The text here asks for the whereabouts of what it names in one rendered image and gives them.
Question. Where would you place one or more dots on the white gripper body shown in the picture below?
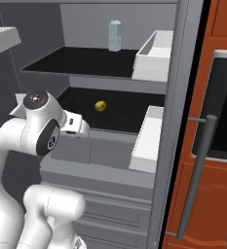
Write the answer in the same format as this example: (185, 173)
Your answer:
(80, 129)

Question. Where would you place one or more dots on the grey fridge crisper drawer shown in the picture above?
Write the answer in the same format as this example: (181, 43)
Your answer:
(108, 152)

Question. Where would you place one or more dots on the black fridge shelf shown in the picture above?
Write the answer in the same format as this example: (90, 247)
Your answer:
(124, 112)
(85, 63)

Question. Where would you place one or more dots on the dark grey fridge door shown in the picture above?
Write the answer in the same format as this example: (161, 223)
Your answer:
(3, 78)

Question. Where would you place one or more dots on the grey freezer drawer front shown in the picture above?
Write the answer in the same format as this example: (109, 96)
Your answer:
(118, 207)

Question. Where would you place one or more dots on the black built-in oven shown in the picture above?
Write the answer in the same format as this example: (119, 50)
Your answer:
(220, 103)

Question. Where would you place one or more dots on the orange wooden cabinet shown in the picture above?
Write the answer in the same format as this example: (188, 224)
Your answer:
(215, 201)

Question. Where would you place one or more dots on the grey fridge cabinet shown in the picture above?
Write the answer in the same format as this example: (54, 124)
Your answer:
(85, 22)

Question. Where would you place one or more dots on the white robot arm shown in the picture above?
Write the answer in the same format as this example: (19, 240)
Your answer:
(11, 152)

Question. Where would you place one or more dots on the yellow round fruit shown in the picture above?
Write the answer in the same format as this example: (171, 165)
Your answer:
(100, 106)

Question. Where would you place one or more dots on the white door bin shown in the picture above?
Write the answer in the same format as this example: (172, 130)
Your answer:
(152, 61)
(1, 40)
(18, 105)
(149, 142)

